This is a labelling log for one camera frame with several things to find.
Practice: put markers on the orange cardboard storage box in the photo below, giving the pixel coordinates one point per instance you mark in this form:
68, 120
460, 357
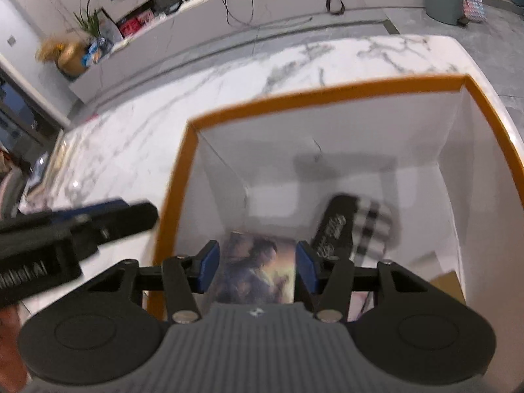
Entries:
439, 146

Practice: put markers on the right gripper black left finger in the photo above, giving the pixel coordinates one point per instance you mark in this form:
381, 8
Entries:
165, 292

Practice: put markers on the colourful woven basket bag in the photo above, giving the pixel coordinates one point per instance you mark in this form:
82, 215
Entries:
474, 10

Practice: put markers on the gold vase with plant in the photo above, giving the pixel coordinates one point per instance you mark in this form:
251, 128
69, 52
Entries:
67, 52

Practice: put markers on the illustrated character card pack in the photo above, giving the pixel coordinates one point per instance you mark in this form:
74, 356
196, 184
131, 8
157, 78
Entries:
255, 269

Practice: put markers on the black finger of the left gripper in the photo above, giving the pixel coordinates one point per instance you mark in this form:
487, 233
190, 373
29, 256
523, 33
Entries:
107, 221

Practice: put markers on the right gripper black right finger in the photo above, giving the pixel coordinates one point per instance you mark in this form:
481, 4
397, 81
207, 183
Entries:
326, 284

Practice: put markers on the long grey tv cabinet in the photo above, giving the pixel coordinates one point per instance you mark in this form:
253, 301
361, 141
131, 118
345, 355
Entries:
199, 24

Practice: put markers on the plaid glasses case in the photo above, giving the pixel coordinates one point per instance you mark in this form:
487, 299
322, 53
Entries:
359, 224

